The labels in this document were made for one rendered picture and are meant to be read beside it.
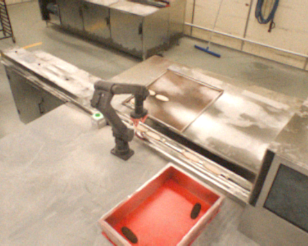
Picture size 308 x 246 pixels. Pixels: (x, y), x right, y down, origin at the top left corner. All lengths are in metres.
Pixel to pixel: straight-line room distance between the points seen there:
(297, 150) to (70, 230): 0.97
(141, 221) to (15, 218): 0.57
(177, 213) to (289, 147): 0.59
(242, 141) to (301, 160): 0.68
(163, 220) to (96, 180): 0.41
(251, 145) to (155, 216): 0.68
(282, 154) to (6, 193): 1.26
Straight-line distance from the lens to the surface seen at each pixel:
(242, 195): 1.46
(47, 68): 2.47
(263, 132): 1.75
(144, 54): 4.47
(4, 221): 1.47
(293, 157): 1.04
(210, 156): 1.67
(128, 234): 1.29
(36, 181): 1.58
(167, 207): 1.38
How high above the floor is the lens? 1.92
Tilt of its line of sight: 36 degrees down
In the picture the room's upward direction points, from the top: 2 degrees clockwise
